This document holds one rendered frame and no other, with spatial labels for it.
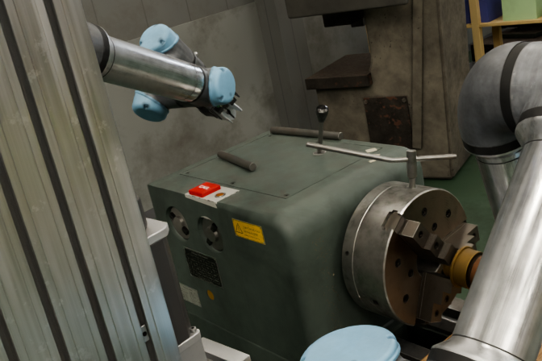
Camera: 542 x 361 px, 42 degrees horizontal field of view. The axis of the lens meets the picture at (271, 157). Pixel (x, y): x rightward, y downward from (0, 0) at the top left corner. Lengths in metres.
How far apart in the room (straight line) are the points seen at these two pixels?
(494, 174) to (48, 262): 0.60
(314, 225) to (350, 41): 5.39
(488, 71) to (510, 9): 5.11
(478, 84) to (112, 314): 0.51
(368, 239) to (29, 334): 0.97
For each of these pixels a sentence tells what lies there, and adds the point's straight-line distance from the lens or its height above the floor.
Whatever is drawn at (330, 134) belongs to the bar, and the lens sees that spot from 1.96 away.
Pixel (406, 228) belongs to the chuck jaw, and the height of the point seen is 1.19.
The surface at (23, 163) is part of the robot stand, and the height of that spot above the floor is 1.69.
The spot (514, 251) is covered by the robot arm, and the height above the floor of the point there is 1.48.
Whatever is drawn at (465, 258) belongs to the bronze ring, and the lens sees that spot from 1.54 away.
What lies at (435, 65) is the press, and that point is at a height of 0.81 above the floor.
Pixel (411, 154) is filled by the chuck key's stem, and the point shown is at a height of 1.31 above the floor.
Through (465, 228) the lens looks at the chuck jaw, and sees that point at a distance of 1.69.
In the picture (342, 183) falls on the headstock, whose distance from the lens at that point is 1.65.
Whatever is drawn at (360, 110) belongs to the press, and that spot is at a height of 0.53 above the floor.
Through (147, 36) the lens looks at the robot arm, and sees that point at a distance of 1.49.
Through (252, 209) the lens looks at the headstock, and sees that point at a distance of 1.60.
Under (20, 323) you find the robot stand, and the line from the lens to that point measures 0.69.
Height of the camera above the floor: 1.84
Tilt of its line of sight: 18 degrees down
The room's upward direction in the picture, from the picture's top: 12 degrees counter-clockwise
